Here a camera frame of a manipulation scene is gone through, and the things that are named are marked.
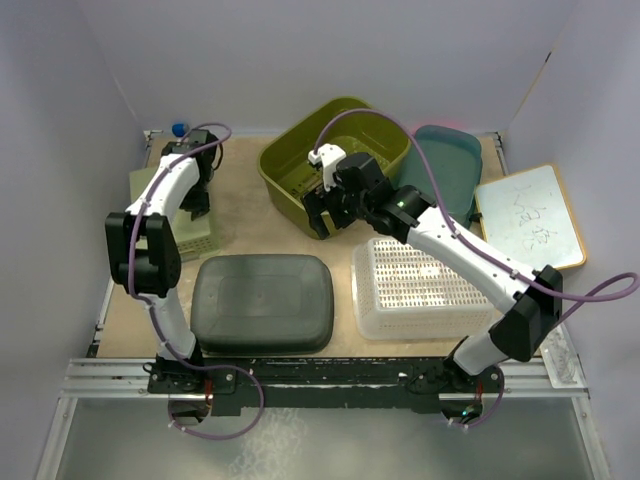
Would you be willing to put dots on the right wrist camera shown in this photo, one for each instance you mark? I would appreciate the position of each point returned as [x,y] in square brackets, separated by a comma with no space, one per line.
[326,158]

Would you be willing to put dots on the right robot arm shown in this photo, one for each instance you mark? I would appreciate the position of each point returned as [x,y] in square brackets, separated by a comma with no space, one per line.
[526,298]

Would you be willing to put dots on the pale green perforated basket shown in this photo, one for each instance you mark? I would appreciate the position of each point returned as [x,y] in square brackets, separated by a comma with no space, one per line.
[195,238]

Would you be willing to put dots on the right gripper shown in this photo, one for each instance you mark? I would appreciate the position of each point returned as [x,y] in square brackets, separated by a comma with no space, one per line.
[316,203]

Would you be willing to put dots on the white perforated basket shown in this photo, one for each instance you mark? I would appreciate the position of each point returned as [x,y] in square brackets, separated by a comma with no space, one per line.
[401,294]

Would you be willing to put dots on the dark grey tub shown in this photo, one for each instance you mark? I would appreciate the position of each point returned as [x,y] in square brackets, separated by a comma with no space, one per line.
[263,304]

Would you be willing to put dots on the blue bottle cap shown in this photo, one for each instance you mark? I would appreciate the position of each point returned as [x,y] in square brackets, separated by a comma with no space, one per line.
[180,129]

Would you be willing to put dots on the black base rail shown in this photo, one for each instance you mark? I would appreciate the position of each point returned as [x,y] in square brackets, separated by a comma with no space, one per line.
[424,385]

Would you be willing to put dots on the teal translucent tub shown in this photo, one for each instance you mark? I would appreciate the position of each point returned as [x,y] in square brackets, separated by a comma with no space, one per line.
[455,158]

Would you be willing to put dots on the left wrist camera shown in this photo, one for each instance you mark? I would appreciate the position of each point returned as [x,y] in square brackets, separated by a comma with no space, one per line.
[195,139]

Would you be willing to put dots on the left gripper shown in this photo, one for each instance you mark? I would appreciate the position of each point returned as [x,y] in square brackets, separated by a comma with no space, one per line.
[196,207]

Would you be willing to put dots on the small whiteboard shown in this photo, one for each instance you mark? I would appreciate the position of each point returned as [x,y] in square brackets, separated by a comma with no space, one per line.
[527,217]

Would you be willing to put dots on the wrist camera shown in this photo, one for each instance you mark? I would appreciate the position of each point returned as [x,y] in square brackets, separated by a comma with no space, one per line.
[326,158]
[195,139]

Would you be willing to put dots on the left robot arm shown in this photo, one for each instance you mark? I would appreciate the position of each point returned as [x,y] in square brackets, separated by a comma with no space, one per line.
[142,252]

